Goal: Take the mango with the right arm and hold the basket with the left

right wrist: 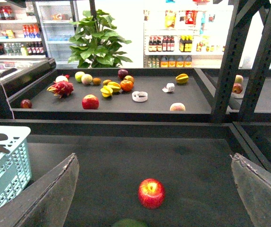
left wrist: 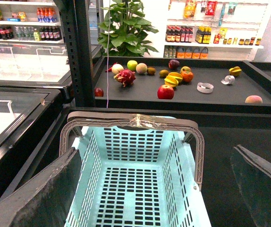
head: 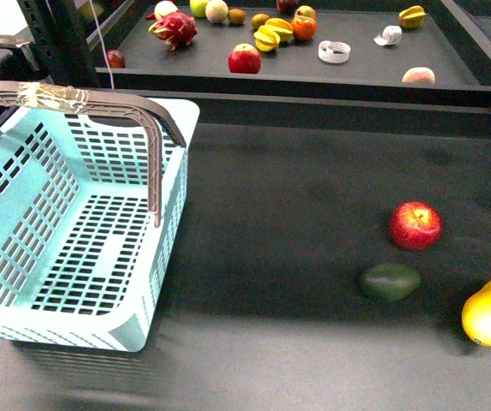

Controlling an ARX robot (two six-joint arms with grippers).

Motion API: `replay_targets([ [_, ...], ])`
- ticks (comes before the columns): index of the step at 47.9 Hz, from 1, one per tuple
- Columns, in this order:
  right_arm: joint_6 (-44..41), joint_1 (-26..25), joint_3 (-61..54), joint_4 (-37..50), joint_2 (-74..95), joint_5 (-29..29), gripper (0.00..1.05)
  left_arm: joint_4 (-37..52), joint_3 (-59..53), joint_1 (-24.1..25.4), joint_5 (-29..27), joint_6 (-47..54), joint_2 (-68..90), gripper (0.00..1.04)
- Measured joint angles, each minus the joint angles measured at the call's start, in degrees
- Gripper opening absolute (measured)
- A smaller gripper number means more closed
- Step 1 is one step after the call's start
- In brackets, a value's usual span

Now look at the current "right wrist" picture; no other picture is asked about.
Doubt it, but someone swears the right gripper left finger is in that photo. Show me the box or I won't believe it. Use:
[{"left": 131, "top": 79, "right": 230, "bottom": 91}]
[{"left": 0, "top": 153, "right": 79, "bottom": 227}]

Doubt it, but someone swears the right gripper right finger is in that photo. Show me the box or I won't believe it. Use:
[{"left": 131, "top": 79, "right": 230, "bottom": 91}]
[{"left": 231, "top": 153, "right": 271, "bottom": 227}]

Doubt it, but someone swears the light blue plastic basket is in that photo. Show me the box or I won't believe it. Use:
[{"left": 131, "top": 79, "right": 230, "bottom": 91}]
[{"left": 0, "top": 126, "right": 32, "bottom": 207}]

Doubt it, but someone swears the green mango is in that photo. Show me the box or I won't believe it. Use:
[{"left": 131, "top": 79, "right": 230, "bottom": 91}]
[{"left": 111, "top": 218, "right": 148, "bottom": 227}]

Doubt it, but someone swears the red yellow mango fruit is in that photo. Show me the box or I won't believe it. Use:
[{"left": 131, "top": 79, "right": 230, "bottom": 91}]
[{"left": 124, "top": 75, "right": 135, "bottom": 84}]

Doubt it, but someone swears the small dark red fruit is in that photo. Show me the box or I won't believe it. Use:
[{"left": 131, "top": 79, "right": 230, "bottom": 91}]
[{"left": 20, "top": 99, "right": 33, "bottom": 109}]

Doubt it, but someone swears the pink dragon fruit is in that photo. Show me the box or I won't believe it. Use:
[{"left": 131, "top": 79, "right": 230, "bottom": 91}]
[{"left": 47, "top": 81, "right": 74, "bottom": 98}]

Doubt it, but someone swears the white round fruit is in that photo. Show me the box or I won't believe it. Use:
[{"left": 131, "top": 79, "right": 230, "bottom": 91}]
[{"left": 55, "top": 75, "right": 68, "bottom": 83}]

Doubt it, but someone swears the black display tray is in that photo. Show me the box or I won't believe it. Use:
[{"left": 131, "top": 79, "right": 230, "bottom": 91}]
[{"left": 9, "top": 68, "right": 215, "bottom": 122}]

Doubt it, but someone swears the red apple on table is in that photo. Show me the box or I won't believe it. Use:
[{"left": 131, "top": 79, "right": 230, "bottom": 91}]
[{"left": 138, "top": 178, "right": 166, "bottom": 209}]

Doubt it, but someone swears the red apple on shelf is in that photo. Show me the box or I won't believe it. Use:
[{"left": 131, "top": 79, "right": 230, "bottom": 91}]
[{"left": 82, "top": 94, "right": 99, "bottom": 110}]

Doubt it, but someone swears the red apple right tray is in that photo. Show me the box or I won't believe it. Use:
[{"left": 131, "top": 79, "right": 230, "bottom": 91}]
[{"left": 232, "top": 83, "right": 243, "bottom": 94}]

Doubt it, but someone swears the green apple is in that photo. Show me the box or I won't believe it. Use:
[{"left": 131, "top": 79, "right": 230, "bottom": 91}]
[{"left": 75, "top": 71, "right": 85, "bottom": 83}]

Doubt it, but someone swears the left store shelf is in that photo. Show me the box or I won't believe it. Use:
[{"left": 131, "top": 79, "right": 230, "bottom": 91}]
[{"left": 0, "top": 0, "right": 47, "bottom": 59}]

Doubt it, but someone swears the pale pink peach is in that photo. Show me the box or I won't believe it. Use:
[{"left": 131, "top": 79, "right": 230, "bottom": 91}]
[{"left": 81, "top": 74, "right": 93, "bottom": 85}]

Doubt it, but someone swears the pale apple right tray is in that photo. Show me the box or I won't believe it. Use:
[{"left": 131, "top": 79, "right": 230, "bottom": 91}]
[{"left": 234, "top": 75, "right": 244, "bottom": 84}]

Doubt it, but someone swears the pale peach front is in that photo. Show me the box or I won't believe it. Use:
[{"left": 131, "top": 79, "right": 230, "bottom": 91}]
[{"left": 169, "top": 103, "right": 186, "bottom": 111}]

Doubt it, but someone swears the brown kiwi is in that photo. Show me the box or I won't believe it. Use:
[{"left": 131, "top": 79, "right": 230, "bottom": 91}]
[{"left": 92, "top": 78, "right": 101, "bottom": 86}]

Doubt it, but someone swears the yellow star fruit front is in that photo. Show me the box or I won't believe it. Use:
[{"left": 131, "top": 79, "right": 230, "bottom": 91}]
[{"left": 100, "top": 85, "right": 113, "bottom": 98}]

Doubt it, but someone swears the yellow star fruit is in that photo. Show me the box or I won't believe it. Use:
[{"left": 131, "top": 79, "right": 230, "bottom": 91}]
[
  {"left": 100, "top": 85, "right": 113, "bottom": 98},
  {"left": 175, "top": 73, "right": 189, "bottom": 84},
  {"left": 107, "top": 81, "right": 121, "bottom": 93}
]

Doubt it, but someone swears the small brown fruit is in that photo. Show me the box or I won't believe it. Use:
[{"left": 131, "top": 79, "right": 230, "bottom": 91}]
[{"left": 103, "top": 79, "right": 111, "bottom": 86}]

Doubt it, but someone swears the yellow star fruit middle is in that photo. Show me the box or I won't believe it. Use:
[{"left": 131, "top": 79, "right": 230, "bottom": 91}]
[{"left": 107, "top": 81, "right": 121, "bottom": 93}]

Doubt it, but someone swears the orange persimmon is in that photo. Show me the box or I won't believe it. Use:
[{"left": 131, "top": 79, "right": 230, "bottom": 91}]
[{"left": 120, "top": 80, "right": 134, "bottom": 92}]

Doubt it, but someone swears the glass door refrigerator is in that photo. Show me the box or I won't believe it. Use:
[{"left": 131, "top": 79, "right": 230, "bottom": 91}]
[{"left": 35, "top": 0, "right": 78, "bottom": 69}]

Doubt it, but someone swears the yellow star fruit right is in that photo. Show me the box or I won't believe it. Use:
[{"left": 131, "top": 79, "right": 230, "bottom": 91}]
[{"left": 175, "top": 73, "right": 189, "bottom": 84}]

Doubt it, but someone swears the white foam net sleeve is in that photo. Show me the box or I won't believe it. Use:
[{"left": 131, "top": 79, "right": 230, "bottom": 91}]
[{"left": 162, "top": 83, "right": 175, "bottom": 93}]

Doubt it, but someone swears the green potted plant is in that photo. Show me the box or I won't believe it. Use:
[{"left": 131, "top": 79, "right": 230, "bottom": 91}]
[{"left": 68, "top": 9, "right": 132, "bottom": 69}]

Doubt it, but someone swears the dark purple plum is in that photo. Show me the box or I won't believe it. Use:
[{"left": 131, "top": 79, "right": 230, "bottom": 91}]
[{"left": 118, "top": 69, "right": 129, "bottom": 79}]

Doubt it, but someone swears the white shelf with bottles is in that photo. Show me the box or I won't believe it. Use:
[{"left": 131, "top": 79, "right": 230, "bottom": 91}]
[{"left": 143, "top": 0, "right": 233, "bottom": 69}]

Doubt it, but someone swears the white foam net ring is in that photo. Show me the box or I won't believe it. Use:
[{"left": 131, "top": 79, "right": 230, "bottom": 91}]
[{"left": 132, "top": 91, "right": 149, "bottom": 103}]

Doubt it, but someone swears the black metal rack post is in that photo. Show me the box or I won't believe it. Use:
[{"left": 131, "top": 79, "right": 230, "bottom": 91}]
[{"left": 211, "top": 0, "right": 271, "bottom": 123}]

